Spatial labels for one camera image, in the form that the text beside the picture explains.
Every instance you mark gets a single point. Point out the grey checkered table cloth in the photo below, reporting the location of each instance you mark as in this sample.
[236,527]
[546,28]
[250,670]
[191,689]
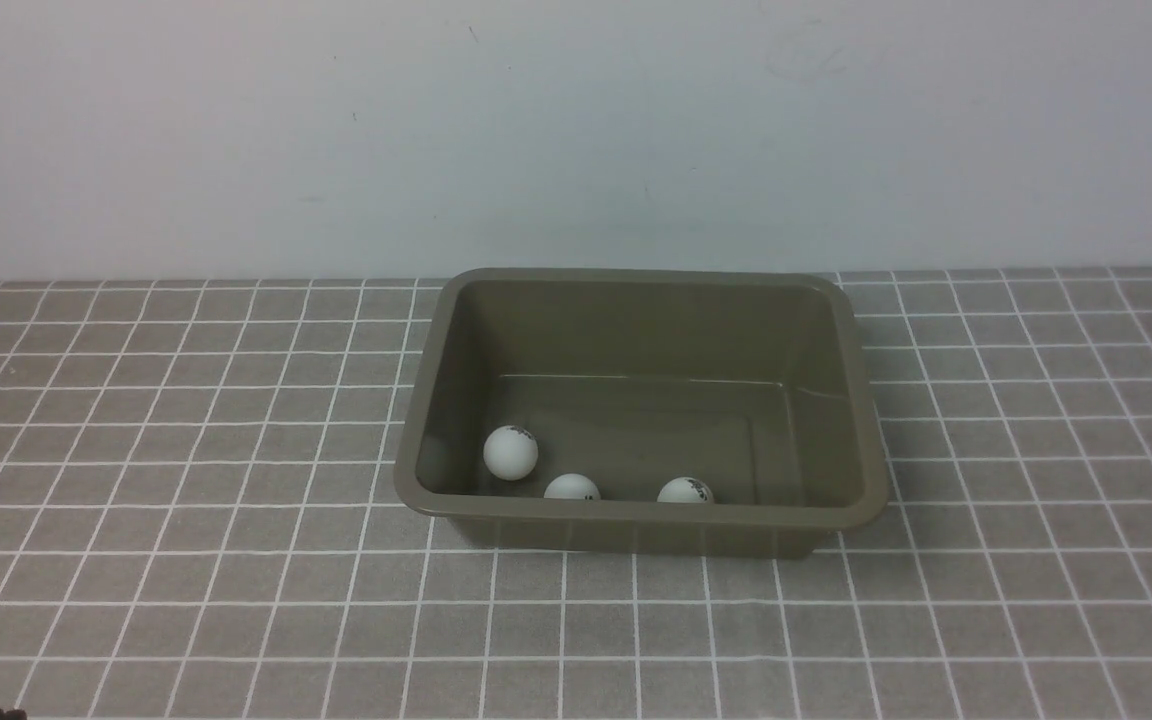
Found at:
[197,521]

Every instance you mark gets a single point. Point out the white ping-pong ball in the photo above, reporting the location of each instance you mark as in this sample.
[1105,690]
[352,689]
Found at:
[510,453]
[685,490]
[572,486]

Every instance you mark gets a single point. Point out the olive green plastic bin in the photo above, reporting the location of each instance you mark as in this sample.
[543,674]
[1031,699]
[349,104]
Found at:
[754,383]

